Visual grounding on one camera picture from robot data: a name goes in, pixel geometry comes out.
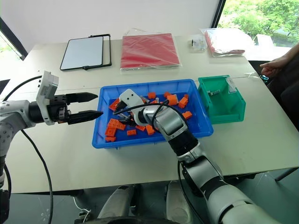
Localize dark rounded robot leg shape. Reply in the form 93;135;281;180
165;180;195;224
96;184;141;220

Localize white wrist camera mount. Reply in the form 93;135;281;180
119;88;145;111
36;70;59;126

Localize black slanted frame bar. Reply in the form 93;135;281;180
0;16;29;62

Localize metal table leg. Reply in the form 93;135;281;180
274;167;299;182

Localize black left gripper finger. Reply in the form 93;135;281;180
69;111;104;126
65;92;99;105

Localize small clear plastic box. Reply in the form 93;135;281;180
189;34;208;52

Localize long black arm cable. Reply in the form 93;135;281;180
20;129;54;224
177;160;204;224

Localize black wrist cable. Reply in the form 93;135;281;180
1;75;43;102
113;99;188;122

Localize blue plastic bin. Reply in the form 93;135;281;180
91;78;214;150

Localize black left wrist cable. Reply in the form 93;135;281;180
1;75;43;102

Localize black framed whiteboard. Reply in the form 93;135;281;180
59;33;113;71

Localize clear label on green bin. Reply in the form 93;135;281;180
227;77;237;94

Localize plastic bag with red sheets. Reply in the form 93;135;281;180
199;28;252;58

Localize bystander bare hand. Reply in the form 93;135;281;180
259;56;285;77

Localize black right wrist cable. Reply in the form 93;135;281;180
113;99;188;122

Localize black window frame post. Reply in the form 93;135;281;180
209;0;227;29

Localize flat orange building plate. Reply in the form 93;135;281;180
107;118;127;131

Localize bystander dark clothing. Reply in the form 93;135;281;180
266;55;299;132

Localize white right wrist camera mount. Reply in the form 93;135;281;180
119;88;145;111

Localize large orange cube block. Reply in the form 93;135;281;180
166;94;180;106

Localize green plastic bin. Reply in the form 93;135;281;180
198;75;247;125

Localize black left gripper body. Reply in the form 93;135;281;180
47;94;72;125

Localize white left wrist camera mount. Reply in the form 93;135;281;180
36;70;59;126

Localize long black right arm cable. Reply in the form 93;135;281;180
177;160;204;224

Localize white cable on floor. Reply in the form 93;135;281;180
73;196;92;223

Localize long black left arm cable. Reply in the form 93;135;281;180
20;129;54;224

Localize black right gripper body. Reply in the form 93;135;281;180
115;100;139;122

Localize red folder in plastic sleeve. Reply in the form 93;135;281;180
120;32;183;72

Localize white object outside window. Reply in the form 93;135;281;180
253;33;274;47

